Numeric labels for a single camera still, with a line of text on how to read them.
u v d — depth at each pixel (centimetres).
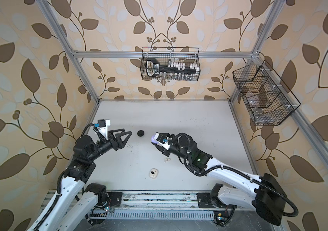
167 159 88
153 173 82
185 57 91
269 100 73
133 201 75
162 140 57
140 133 98
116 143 61
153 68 84
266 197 40
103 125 61
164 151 62
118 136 61
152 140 69
